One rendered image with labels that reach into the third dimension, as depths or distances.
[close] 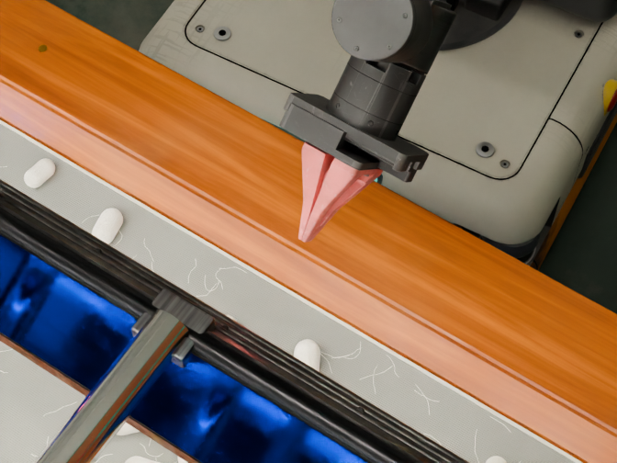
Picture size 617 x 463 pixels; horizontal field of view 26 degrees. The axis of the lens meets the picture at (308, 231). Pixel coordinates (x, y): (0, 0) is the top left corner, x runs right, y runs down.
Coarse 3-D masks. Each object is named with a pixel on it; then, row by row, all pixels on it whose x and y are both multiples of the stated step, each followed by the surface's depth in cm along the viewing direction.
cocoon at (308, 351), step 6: (300, 342) 108; (306, 342) 108; (312, 342) 108; (300, 348) 108; (306, 348) 108; (312, 348) 108; (318, 348) 108; (294, 354) 108; (300, 354) 108; (306, 354) 107; (312, 354) 108; (318, 354) 108; (300, 360) 107; (306, 360) 107; (312, 360) 107; (318, 360) 108; (312, 366) 107; (318, 366) 108
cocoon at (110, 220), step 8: (104, 216) 114; (112, 216) 114; (120, 216) 115; (96, 224) 114; (104, 224) 114; (112, 224) 114; (120, 224) 115; (96, 232) 114; (104, 232) 113; (112, 232) 114; (104, 240) 114; (112, 240) 114
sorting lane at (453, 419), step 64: (0, 128) 121; (64, 192) 118; (192, 256) 114; (256, 320) 111; (320, 320) 111; (0, 384) 108; (64, 384) 108; (384, 384) 108; (448, 384) 108; (0, 448) 106; (128, 448) 106; (448, 448) 106; (512, 448) 106
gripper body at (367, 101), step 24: (360, 72) 97; (384, 72) 96; (408, 72) 96; (288, 96) 99; (312, 96) 102; (336, 96) 98; (360, 96) 97; (384, 96) 97; (408, 96) 98; (336, 120) 97; (360, 120) 97; (384, 120) 97; (360, 144) 97; (384, 144) 96; (408, 144) 101
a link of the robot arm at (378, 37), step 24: (336, 0) 90; (360, 0) 89; (384, 0) 89; (408, 0) 88; (336, 24) 90; (360, 24) 89; (384, 24) 89; (408, 24) 88; (432, 24) 93; (360, 48) 89; (384, 48) 89; (408, 48) 90
